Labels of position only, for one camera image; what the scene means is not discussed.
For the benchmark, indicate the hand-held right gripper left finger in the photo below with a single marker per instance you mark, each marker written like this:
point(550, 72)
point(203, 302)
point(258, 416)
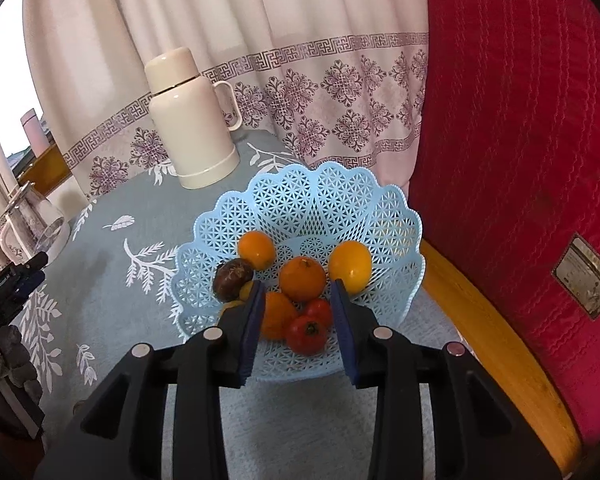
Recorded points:
point(252, 330)

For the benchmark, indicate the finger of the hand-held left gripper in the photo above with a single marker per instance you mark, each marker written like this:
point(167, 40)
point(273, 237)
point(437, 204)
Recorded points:
point(30, 281)
point(35, 261)

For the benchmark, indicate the grey leaf print tablecloth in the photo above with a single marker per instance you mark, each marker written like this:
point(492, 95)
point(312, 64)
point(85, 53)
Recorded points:
point(105, 320)

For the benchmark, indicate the cushion label patch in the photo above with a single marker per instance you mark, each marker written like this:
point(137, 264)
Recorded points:
point(582, 275)

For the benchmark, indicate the wooden window sill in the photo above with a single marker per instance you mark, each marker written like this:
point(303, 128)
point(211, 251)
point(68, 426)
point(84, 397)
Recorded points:
point(47, 165)

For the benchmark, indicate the cream thermos flask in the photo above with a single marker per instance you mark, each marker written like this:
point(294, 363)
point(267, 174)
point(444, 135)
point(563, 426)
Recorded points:
point(190, 125)

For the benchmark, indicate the dark brown passion fruit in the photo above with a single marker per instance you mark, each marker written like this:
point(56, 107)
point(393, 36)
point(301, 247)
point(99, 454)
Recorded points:
point(230, 277)

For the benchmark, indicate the smooth yellow orange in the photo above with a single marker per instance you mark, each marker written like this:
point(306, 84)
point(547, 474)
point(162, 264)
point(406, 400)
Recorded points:
point(256, 249)
point(351, 265)

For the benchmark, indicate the wooden chair frame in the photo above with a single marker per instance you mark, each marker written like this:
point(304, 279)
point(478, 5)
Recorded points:
point(480, 320)

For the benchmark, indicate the red cherry tomato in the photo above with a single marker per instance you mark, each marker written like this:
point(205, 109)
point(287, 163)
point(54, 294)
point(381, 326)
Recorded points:
point(322, 310)
point(307, 335)

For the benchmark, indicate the person's left forearm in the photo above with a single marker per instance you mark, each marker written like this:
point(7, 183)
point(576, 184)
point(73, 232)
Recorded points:
point(10, 422)

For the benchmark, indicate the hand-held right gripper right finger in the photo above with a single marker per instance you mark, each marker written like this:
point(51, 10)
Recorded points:
point(344, 330)

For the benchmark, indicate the light blue lattice basket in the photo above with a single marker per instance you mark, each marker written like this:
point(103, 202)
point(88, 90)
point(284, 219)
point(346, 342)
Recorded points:
point(305, 195)

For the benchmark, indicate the orange tangerine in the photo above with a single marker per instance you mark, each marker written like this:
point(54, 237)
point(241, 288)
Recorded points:
point(280, 315)
point(302, 277)

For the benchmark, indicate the pink bottle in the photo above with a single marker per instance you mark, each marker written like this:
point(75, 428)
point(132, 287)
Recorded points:
point(34, 132)

